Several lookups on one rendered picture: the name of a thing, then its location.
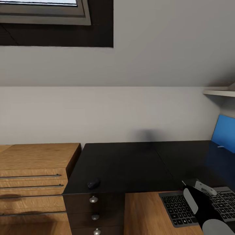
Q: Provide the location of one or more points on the mouse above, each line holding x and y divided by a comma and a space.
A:
93, 182

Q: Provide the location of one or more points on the notebook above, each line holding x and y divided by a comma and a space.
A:
190, 182

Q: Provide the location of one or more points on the room divider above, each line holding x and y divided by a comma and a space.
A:
224, 134

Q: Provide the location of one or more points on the cabinet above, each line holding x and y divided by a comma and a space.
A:
96, 214
33, 178

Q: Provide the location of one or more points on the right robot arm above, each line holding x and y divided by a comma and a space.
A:
208, 218

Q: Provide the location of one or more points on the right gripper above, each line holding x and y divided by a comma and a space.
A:
207, 197

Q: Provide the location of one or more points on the keyboard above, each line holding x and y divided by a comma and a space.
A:
181, 214

